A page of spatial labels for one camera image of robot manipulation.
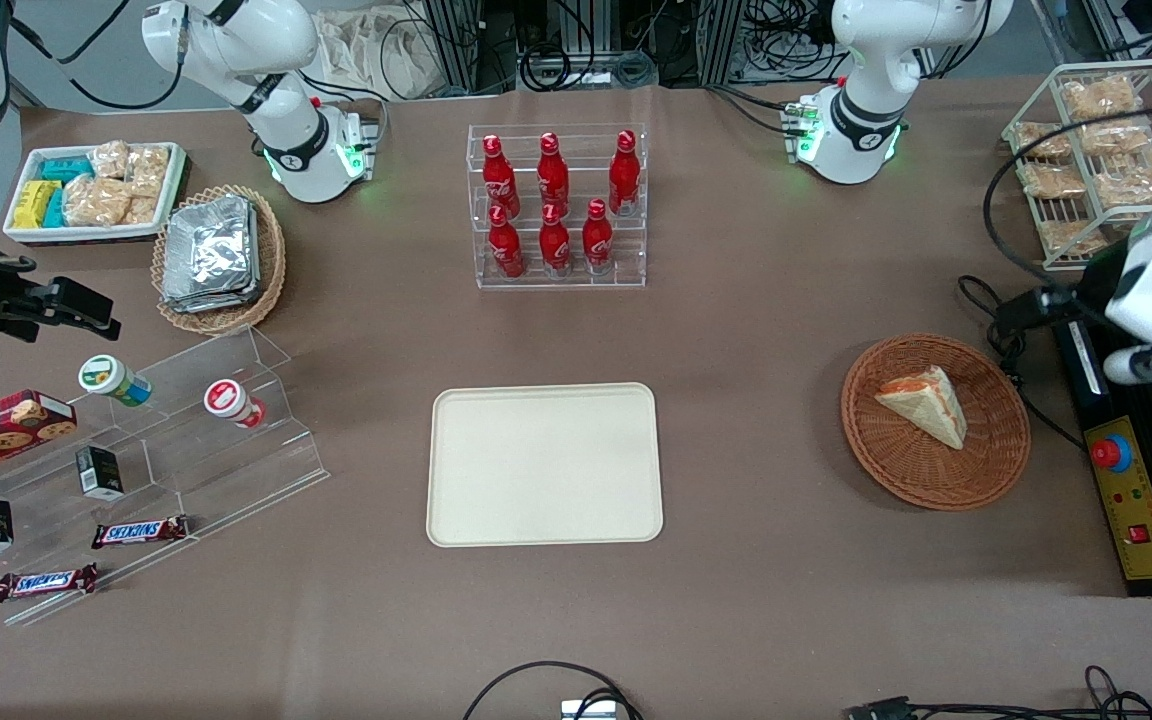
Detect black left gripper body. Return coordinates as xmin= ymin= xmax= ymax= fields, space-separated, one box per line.
xmin=1074 ymin=236 xmax=1152 ymax=325

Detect triangle sandwich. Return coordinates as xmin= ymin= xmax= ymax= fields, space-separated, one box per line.
xmin=874 ymin=365 xmax=969 ymax=451

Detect round brown wicker basket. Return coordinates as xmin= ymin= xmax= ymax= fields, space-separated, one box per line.
xmin=841 ymin=333 xmax=1032 ymax=512

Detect oval tan wicker basket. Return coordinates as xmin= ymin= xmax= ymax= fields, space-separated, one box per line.
xmin=152 ymin=185 xmax=288 ymax=336

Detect cream plastic tray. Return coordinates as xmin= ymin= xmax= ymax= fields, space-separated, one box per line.
xmin=426 ymin=382 xmax=665 ymax=548

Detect green lid cup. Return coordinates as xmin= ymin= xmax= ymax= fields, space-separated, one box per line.
xmin=78 ymin=354 xmax=153 ymax=408

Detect white rectangular snack bin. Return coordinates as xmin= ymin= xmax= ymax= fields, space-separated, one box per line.
xmin=3 ymin=142 xmax=189 ymax=247

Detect yellow snack pack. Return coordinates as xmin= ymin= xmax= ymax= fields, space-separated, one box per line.
xmin=13 ymin=180 xmax=62 ymax=230

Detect silver foil pouch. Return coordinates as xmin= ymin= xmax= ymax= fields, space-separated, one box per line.
xmin=160 ymin=195 xmax=263 ymax=314

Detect red emergency stop button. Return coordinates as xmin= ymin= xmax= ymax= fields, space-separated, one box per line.
xmin=1090 ymin=434 xmax=1135 ymax=474

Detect red lid cup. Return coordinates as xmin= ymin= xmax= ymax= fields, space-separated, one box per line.
xmin=203 ymin=378 xmax=268 ymax=430

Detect clear acrylic stepped stand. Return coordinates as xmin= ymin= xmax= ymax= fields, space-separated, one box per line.
xmin=0 ymin=325 xmax=330 ymax=629

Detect snickers chocolate bar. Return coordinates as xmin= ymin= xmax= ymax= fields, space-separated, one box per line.
xmin=91 ymin=515 xmax=190 ymax=550
xmin=0 ymin=563 xmax=100 ymax=604

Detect black yellow control box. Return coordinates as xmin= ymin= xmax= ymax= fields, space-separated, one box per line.
xmin=1053 ymin=298 xmax=1152 ymax=599

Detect white cloth bag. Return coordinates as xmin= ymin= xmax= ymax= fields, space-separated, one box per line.
xmin=313 ymin=8 xmax=450 ymax=102

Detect red cola bottle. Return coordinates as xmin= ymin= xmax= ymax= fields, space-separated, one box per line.
xmin=488 ymin=205 xmax=526 ymax=280
xmin=481 ymin=135 xmax=521 ymax=219
xmin=537 ymin=132 xmax=572 ymax=213
xmin=539 ymin=203 xmax=573 ymax=277
xmin=608 ymin=130 xmax=642 ymax=217
xmin=582 ymin=198 xmax=616 ymax=274

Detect clear acrylic bottle rack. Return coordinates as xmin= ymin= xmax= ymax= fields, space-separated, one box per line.
xmin=466 ymin=123 xmax=649 ymax=291

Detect thin black table cable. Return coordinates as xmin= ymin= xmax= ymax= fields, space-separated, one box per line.
xmin=955 ymin=274 xmax=1089 ymax=453

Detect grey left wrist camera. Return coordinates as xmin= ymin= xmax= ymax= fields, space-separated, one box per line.
xmin=1103 ymin=344 xmax=1152 ymax=389

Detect white wire rack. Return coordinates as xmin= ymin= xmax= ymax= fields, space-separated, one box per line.
xmin=1001 ymin=59 xmax=1152 ymax=272

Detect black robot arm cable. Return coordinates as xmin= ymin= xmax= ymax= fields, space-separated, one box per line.
xmin=10 ymin=0 xmax=188 ymax=112

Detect black cable bundle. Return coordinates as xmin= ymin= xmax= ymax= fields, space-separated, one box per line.
xmin=906 ymin=664 xmax=1152 ymax=720

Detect aluminium frame post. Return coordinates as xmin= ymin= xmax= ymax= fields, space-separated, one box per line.
xmin=700 ymin=0 xmax=749 ymax=87
xmin=422 ymin=0 xmax=519 ymax=97

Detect black cable plug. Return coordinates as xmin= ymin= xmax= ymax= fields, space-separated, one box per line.
xmin=843 ymin=696 xmax=914 ymax=720

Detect grey coiled cable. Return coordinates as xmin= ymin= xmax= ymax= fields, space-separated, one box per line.
xmin=604 ymin=50 xmax=659 ymax=88

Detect black coiled cable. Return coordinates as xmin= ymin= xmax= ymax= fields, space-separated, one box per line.
xmin=520 ymin=44 xmax=579 ymax=93

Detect black looped cable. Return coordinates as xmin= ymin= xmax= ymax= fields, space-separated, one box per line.
xmin=462 ymin=659 xmax=644 ymax=720

